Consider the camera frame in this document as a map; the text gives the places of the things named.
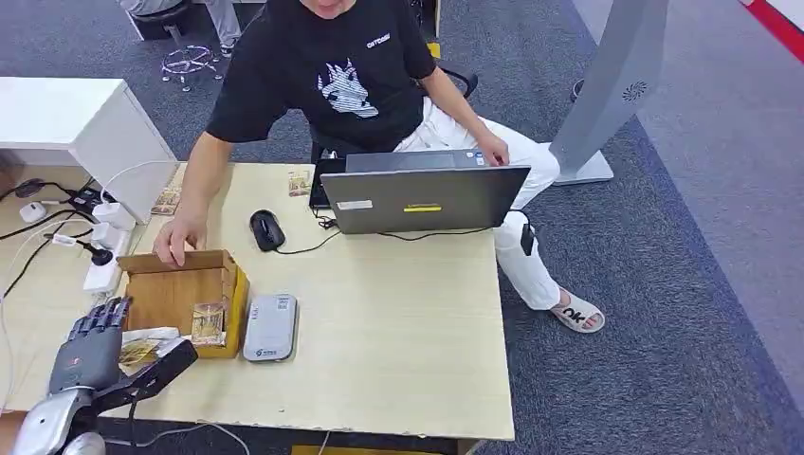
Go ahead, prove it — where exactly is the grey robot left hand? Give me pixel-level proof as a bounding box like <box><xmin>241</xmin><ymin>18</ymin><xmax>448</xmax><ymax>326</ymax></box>
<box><xmin>48</xmin><ymin>296</ymin><xmax>199</xmax><ymax>412</ymax></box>

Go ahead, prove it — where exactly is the person's right hand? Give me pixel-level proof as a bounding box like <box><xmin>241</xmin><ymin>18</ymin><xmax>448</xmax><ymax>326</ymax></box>
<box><xmin>152</xmin><ymin>209</ymin><xmax>209</xmax><ymax>269</ymax></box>

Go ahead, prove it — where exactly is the person's left hand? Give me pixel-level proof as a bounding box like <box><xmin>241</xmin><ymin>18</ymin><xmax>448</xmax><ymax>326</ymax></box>
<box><xmin>475</xmin><ymin>130</ymin><xmax>511</xmax><ymax>168</ymax></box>

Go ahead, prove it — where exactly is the wooden card box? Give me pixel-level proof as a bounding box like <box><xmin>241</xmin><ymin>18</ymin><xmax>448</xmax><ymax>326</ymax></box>
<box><xmin>117</xmin><ymin>248</ymin><xmax>250</xmax><ymax>360</ymax></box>

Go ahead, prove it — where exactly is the white plug adapter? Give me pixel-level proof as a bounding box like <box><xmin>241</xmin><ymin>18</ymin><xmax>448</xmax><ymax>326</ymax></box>
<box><xmin>92</xmin><ymin>202</ymin><xmax>137</xmax><ymax>232</ymax></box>

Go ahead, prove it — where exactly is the black plug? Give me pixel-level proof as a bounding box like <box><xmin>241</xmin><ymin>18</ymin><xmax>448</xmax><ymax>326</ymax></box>
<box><xmin>75</xmin><ymin>241</ymin><xmax>115</xmax><ymax>267</ymax></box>

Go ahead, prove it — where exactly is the grey laptop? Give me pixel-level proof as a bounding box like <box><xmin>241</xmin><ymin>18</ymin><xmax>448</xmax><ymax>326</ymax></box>
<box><xmin>319</xmin><ymin>149</ymin><xmax>533</xmax><ymax>236</ymax></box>

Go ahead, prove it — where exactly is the white power strip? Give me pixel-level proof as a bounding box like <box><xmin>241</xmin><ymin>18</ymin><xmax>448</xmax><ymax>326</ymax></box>
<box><xmin>82</xmin><ymin>227</ymin><xmax>131</xmax><ymax>295</ymax></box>

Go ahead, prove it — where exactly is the black computer mouse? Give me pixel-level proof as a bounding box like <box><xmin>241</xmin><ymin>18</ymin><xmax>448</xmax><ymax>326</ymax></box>
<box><xmin>248</xmin><ymin>209</ymin><xmax>287</xmax><ymax>254</ymax></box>

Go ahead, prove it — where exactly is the grey card reader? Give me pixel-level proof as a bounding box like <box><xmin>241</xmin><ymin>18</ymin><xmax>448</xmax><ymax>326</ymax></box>
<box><xmin>242</xmin><ymin>294</ymin><xmax>299</xmax><ymax>364</ymax></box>

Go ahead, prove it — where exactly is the grey kiosk stand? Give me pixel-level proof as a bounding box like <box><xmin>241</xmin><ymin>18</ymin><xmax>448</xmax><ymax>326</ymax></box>
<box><xmin>549</xmin><ymin>0</ymin><xmax>670</xmax><ymax>187</ymax></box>

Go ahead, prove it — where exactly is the black device beside laptop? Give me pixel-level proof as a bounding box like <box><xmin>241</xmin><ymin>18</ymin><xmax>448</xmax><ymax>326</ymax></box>
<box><xmin>308</xmin><ymin>156</ymin><xmax>347</xmax><ymax>210</ymax></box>

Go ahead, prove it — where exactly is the white cabinet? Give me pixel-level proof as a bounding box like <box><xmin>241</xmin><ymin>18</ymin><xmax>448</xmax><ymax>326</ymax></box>
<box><xmin>0</xmin><ymin>77</ymin><xmax>178</xmax><ymax>226</ymax></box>

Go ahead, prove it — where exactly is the black stool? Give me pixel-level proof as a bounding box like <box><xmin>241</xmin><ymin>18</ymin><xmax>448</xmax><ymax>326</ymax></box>
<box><xmin>128</xmin><ymin>0</ymin><xmax>224</xmax><ymax>94</ymax></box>

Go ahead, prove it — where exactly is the seated person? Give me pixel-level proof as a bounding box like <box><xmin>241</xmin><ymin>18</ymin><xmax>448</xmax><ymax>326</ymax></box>
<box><xmin>154</xmin><ymin>0</ymin><xmax>608</xmax><ymax>334</ymax></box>

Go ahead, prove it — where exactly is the black laptop power cable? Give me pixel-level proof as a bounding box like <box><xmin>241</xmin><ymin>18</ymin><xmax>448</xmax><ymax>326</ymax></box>
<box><xmin>376</xmin><ymin>209</ymin><xmax>535</xmax><ymax>243</ymax></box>

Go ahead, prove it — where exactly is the grey cable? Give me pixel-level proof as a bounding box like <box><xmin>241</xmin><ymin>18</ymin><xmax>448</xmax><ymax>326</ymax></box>
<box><xmin>103</xmin><ymin>422</ymin><xmax>252</xmax><ymax>455</ymax></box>

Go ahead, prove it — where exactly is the black mouse cable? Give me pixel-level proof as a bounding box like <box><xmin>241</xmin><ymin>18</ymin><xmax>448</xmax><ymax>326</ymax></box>
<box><xmin>276</xmin><ymin>213</ymin><xmax>343</xmax><ymax>256</ymax></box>

